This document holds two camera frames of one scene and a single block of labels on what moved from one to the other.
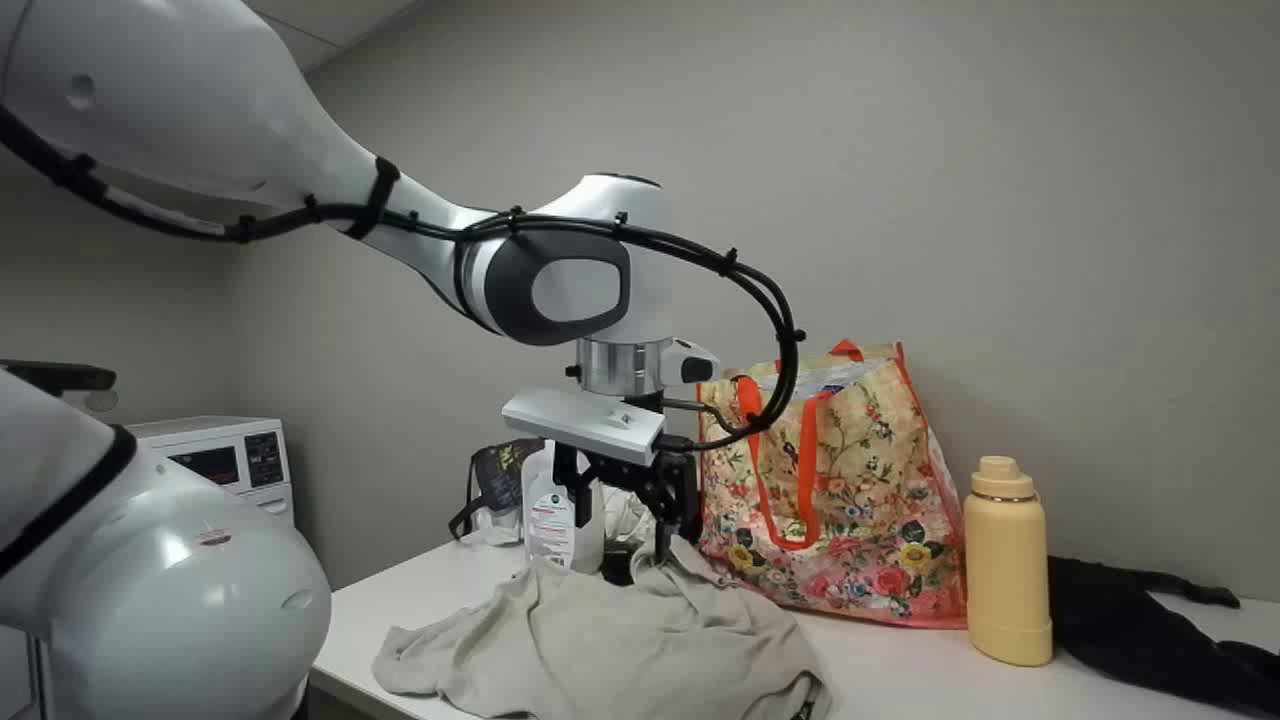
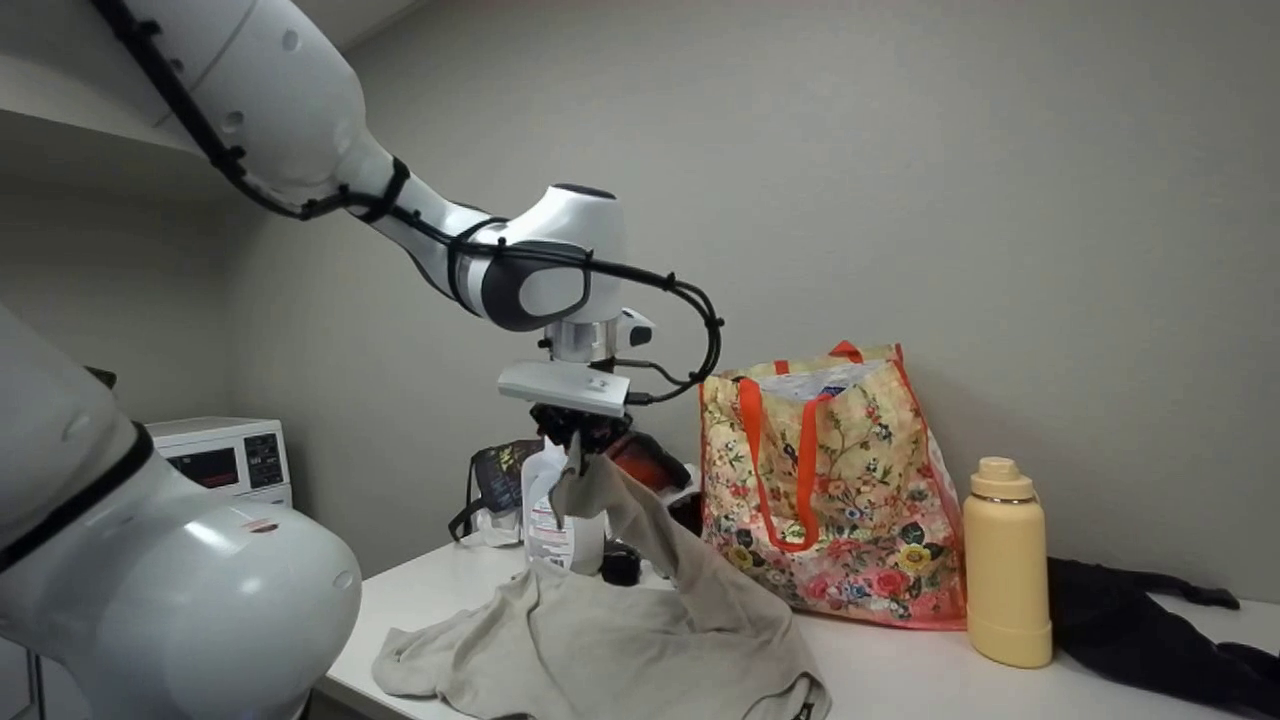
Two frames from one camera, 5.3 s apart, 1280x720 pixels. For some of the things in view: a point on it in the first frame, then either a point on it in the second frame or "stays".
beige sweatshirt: (575, 640) stays
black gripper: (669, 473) -> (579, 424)
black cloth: (1113, 615) stays
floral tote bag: (844, 507) stays
